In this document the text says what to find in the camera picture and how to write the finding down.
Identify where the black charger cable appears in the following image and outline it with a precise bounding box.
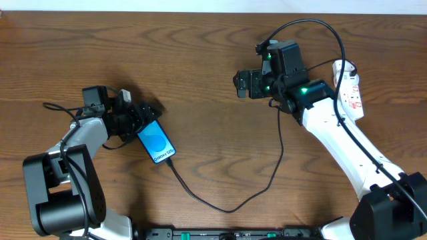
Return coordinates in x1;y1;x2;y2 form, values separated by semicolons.
165;58;358;214

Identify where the blue Galaxy smartphone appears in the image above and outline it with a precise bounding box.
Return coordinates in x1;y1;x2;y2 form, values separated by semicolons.
137;120;176;164

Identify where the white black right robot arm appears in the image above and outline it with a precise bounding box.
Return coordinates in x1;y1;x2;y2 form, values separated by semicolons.
233;41;426;239

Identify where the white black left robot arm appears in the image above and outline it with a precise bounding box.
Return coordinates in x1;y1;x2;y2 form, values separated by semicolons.
23;86;161;239

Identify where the white power strip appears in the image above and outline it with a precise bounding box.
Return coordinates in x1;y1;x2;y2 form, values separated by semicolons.
338;60;364;122

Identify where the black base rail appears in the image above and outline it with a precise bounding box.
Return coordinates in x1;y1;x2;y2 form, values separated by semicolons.
141;227;324;240

